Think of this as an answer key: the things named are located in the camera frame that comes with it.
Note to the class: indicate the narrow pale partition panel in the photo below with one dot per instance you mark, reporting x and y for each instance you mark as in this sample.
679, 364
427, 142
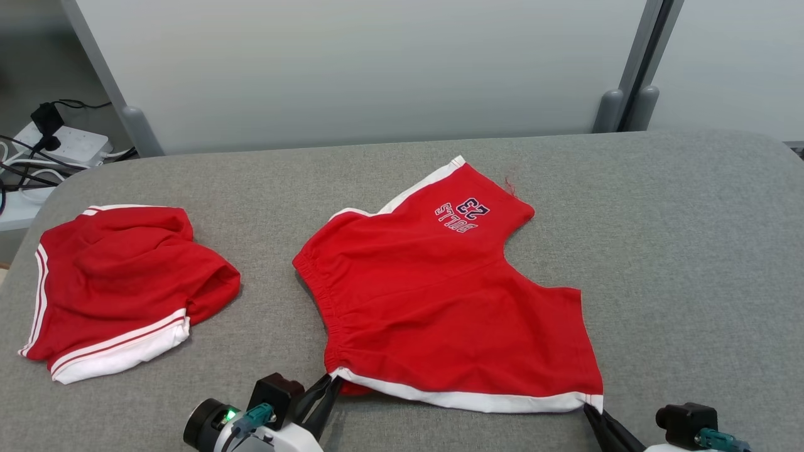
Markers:
735, 63

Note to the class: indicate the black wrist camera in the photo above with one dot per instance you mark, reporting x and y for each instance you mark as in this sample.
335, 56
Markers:
684, 424
273, 395

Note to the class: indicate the white power strip with adapter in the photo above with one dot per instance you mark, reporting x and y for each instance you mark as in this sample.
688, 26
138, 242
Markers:
75, 145

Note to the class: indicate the red shorts white trim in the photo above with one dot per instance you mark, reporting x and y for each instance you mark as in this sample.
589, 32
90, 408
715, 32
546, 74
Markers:
440, 301

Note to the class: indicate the teal camera connector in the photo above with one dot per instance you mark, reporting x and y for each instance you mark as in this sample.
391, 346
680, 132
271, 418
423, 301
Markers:
259, 415
719, 441

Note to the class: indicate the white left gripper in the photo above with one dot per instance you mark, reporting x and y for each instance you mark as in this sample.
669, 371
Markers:
289, 442

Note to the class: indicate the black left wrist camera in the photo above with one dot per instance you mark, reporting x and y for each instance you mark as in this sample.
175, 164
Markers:
273, 395

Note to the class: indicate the black plug adapter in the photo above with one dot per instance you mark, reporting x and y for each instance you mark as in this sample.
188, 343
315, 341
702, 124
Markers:
45, 119

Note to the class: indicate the red shirt white sleeves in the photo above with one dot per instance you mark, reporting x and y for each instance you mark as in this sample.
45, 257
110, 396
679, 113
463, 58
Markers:
125, 282

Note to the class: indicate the teal left camera connector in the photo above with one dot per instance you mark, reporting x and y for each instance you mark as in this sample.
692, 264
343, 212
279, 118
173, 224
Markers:
259, 415

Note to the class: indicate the wide pale partition panel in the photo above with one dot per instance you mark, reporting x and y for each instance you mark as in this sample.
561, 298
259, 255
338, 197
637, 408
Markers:
377, 63

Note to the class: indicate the grey partition post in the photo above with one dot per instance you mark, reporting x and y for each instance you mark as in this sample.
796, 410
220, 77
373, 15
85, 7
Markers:
608, 113
143, 132
644, 110

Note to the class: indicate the plain white power strip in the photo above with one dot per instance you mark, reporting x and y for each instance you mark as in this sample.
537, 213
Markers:
19, 210

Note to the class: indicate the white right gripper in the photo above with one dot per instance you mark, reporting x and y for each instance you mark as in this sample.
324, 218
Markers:
669, 449

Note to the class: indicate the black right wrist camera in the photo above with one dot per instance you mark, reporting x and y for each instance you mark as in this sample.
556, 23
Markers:
684, 424

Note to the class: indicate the teal right camera connector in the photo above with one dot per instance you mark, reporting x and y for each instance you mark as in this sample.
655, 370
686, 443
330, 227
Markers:
719, 441

